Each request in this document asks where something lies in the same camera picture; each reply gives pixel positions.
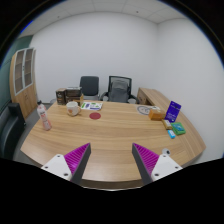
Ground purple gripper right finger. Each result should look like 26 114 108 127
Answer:
131 142 184 186

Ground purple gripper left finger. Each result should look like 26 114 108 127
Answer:
41 142 92 185

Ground clear plastic water bottle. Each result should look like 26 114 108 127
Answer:
37 101 52 130

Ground small white round object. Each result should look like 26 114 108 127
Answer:
162 148 171 155

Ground small blue box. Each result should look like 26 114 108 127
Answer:
167 130 176 139

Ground small yellow box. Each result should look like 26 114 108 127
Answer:
162 119 172 130

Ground green box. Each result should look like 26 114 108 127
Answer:
171 122 186 135

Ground red round coaster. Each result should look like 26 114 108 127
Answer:
89 112 101 120

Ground round white plate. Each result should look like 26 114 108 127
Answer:
137 105 152 115

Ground white ceramic mug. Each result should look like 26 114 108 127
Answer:
66 101 81 116

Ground purple standing card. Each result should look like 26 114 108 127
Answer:
165 101 181 123

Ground white printed leaflet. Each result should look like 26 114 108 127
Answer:
81 102 103 111

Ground wooden side desk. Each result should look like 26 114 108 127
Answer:
137 88 170 111

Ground stacked brown boxes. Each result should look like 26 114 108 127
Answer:
66 87 83 105

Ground dark brown box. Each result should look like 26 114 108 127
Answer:
56 88 66 105

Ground black leather sofa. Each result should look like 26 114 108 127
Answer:
0 103 26 160

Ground grey office chair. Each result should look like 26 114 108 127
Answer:
80 76 99 100

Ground black mesh office chair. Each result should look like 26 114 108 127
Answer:
100 76 139 104

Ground wooden glass-door cabinet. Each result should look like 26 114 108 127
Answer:
9 48 37 118

